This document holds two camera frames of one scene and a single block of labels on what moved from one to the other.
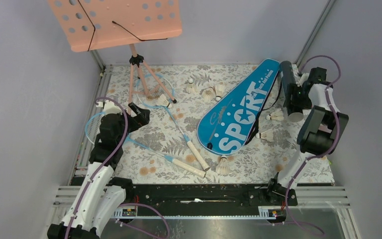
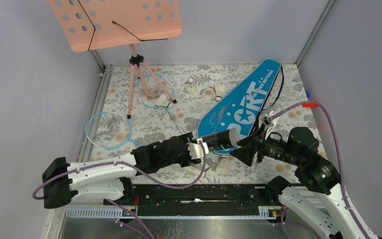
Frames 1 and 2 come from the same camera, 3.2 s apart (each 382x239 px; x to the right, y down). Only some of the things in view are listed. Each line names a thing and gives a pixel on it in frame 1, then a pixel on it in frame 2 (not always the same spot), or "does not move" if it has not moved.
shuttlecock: x=219 y=89 does not move
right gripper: x=293 y=88 -> x=248 y=146
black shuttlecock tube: x=288 y=77 -> x=228 y=138
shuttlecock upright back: x=190 y=88 does not move
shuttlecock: x=209 y=94 does not move
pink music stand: x=90 y=25 does not move
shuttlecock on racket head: x=162 y=100 does not move
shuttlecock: x=223 y=168 does not move
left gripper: x=141 y=119 -> x=190 y=147
